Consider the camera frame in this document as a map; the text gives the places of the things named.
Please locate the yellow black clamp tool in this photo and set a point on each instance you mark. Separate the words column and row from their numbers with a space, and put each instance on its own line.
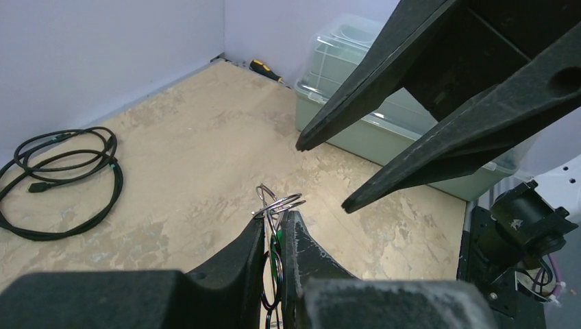
column 263, row 70

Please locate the metal key organizer ring plate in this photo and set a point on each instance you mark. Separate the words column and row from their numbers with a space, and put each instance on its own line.
column 271, row 213

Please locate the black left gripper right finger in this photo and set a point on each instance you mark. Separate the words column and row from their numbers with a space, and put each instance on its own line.
column 317, row 292

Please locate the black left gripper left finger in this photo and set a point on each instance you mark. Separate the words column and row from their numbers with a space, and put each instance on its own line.
column 223, row 292

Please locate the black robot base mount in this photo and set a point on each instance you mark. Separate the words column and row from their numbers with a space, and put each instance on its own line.
column 506, row 252

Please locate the clear plastic storage bin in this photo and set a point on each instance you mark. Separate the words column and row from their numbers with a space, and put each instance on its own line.
column 335, row 51

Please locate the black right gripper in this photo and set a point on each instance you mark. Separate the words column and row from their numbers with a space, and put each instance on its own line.
column 457, row 50

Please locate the green key tag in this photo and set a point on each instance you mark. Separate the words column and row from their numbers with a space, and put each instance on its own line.
column 278, row 240

